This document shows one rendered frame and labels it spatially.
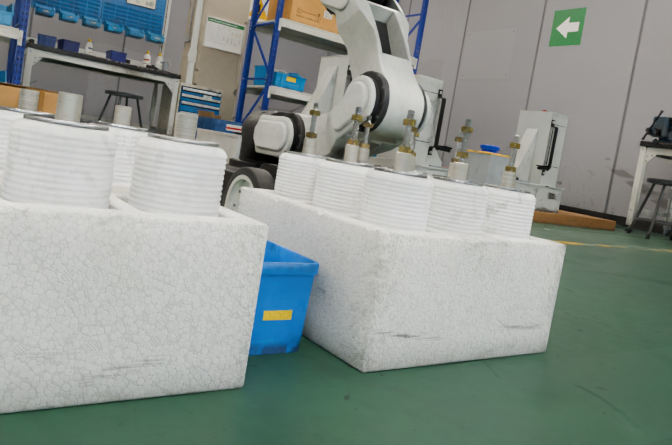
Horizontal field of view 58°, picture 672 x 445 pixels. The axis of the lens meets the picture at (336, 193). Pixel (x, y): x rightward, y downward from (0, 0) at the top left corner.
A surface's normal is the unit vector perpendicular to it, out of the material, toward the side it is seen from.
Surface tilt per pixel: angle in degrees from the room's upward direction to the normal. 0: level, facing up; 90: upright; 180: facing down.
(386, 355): 90
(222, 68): 90
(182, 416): 0
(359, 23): 113
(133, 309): 90
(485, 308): 90
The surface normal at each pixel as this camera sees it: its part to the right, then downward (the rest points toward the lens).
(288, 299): 0.57, 0.18
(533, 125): -0.82, -0.10
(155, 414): 0.16, -0.98
